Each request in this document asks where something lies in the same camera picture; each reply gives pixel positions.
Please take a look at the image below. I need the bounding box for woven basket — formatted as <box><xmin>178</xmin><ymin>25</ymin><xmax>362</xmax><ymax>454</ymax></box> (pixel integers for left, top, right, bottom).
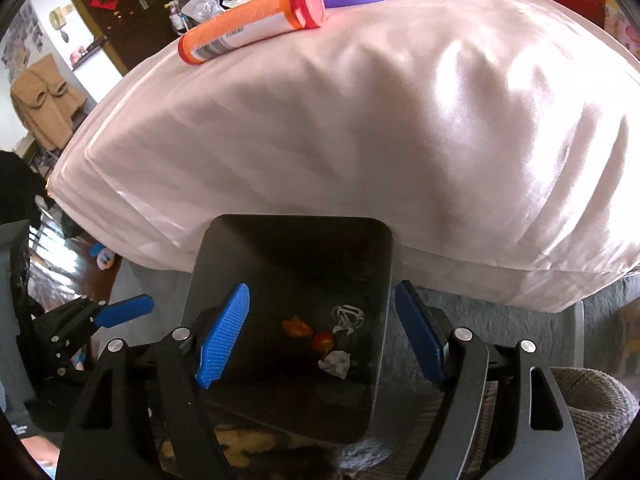
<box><xmin>467</xmin><ymin>367</ymin><xmax>638</xmax><ymax>480</ymax></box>

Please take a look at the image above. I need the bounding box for wall photo collage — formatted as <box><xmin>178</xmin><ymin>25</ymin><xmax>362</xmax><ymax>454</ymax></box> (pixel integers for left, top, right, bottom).
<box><xmin>0</xmin><ymin>5</ymin><xmax>48</xmax><ymax>73</ymax></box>

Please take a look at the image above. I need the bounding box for dark wooden door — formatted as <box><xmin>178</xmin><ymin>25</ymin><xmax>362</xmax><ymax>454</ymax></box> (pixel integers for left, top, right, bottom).
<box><xmin>60</xmin><ymin>0</ymin><xmax>236</xmax><ymax>76</ymax></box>

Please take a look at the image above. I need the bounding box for orange crumpled wrapper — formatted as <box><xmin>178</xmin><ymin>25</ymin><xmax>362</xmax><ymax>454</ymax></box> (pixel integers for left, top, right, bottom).
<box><xmin>281</xmin><ymin>315</ymin><xmax>313</xmax><ymax>338</ymax></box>

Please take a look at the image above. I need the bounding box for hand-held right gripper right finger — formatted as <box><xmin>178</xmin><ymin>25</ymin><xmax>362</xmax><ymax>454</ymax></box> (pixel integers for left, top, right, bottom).
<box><xmin>394</xmin><ymin>280</ymin><xmax>587</xmax><ymax>480</ymax></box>

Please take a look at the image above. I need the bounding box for black trash bin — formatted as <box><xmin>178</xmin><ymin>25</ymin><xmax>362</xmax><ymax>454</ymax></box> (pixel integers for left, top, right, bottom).
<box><xmin>177</xmin><ymin>214</ymin><xmax>396</xmax><ymax>446</ymax></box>

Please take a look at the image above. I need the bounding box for brown patterned cloth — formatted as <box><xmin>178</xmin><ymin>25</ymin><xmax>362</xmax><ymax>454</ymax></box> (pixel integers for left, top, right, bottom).
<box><xmin>150</xmin><ymin>410</ymin><xmax>351</xmax><ymax>480</ymax></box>

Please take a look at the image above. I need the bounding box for orange tube with red cap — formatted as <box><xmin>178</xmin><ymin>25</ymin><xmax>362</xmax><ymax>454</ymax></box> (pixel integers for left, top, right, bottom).
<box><xmin>177</xmin><ymin>0</ymin><xmax>327</xmax><ymax>67</ymax></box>

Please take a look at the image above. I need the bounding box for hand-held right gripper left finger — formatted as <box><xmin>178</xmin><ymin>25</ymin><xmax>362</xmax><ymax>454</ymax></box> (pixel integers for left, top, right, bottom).
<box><xmin>55</xmin><ymin>282</ymin><xmax>251</xmax><ymax>480</ymax></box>

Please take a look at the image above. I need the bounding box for white pump bottle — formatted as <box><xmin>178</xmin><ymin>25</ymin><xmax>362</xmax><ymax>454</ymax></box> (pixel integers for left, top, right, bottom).
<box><xmin>169</xmin><ymin>2</ymin><xmax>190</xmax><ymax>37</ymax></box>

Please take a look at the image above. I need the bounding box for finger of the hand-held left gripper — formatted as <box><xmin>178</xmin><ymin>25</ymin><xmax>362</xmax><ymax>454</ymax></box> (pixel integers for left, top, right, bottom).
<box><xmin>32</xmin><ymin>294</ymin><xmax>155</xmax><ymax>353</ymax></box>

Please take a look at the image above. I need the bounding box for duck plush toy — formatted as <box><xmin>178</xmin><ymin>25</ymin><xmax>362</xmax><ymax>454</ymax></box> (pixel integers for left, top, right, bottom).
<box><xmin>89</xmin><ymin>242</ymin><xmax>118</xmax><ymax>271</ymax></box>

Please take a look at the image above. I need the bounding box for white string scrap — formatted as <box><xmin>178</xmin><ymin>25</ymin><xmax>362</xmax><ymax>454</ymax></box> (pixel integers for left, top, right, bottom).
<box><xmin>331</xmin><ymin>304</ymin><xmax>366</xmax><ymax>335</ymax></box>

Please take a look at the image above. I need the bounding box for white crumpled tissue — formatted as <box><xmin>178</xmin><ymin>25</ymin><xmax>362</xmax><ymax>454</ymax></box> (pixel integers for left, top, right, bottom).
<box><xmin>318</xmin><ymin>350</ymin><xmax>352</xmax><ymax>380</ymax></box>

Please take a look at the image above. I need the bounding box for beige hanging coat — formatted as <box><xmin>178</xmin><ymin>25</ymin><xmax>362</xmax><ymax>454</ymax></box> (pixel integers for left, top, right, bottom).
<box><xmin>10</xmin><ymin>55</ymin><xmax>88</xmax><ymax>151</ymax></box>

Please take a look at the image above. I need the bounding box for grey rug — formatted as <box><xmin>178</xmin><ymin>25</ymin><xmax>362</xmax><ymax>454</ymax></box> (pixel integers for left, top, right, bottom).
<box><xmin>112</xmin><ymin>260</ymin><xmax>640</xmax><ymax>480</ymax></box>

